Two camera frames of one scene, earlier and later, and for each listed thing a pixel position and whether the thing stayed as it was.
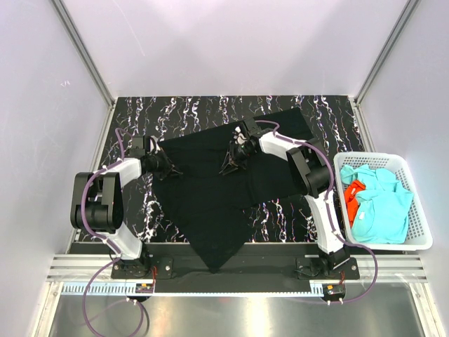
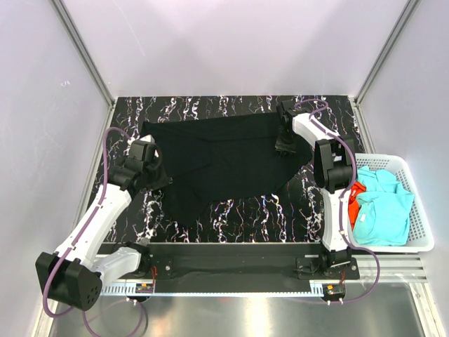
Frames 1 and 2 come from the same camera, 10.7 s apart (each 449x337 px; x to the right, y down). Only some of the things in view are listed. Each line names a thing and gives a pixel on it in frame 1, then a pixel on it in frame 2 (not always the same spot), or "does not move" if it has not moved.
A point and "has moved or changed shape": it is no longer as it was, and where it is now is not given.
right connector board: x=334 y=290 does not move
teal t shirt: x=383 y=210 does not move
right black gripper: x=235 y=156 to x=285 y=144
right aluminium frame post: x=403 y=19 does not move
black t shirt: x=208 y=206 has moved or changed shape
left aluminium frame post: x=84 y=51 does not move
